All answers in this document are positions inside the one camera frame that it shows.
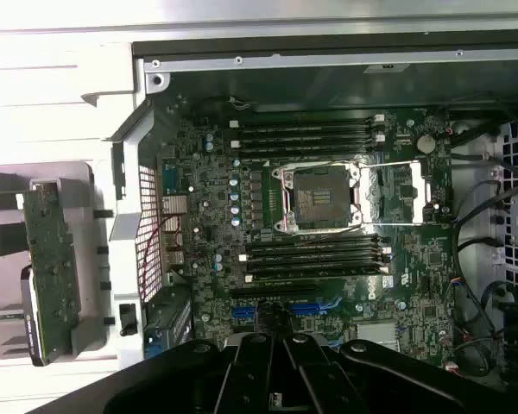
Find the silver chipset heatsink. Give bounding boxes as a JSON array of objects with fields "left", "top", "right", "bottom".
[{"left": 356, "top": 322, "right": 401, "bottom": 353}]

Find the black RAM slot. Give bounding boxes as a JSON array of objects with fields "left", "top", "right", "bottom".
[
  {"left": 241, "top": 235, "right": 392, "bottom": 250},
  {"left": 243, "top": 261, "right": 392, "bottom": 284},
  {"left": 228, "top": 120, "right": 388, "bottom": 135},
  {"left": 231, "top": 140, "right": 388, "bottom": 157},
  {"left": 240, "top": 113, "right": 388, "bottom": 125},
  {"left": 238, "top": 252, "right": 392, "bottom": 271},
  {"left": 237, "top": 133, "right": 388, "bottom": 146},
  {"left": 241, "top": 243, "right": 393, "bottom": 260}
]

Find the black expansion slot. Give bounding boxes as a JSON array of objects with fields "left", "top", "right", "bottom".
[{"left": 229, "top": 280, "right": 319, "bottom": 299}]

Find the green motherboard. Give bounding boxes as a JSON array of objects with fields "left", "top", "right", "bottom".
[{"left": 155, "top": 97, "right": 457, "bottom": 372}]

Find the CPU socket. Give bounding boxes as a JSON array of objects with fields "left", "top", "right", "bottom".
[{"left": 270, "top": 163, "right": 363, "bottom": 234}]

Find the silver socket cover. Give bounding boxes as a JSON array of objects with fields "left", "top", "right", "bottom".
[{"left": 356, "top": 158, "right": 435, "bottom": 226}]

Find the grey parts rack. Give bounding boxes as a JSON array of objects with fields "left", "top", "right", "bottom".
[{"left": 0, "top": 160, "right": 118, "bottom": 361}]

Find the black and grey PC case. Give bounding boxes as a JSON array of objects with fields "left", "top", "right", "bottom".
[{"left": 80, "top": 32, "right": 518, "bottom": 414}]

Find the thin red wire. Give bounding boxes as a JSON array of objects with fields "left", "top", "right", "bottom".
[{"left": 139, "top": 214, "right": 183, "bottom": 299}]

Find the black wire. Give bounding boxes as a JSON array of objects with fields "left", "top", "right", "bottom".
[{"left": 452, "top": 179, "right": 509, "bottom": 277}]

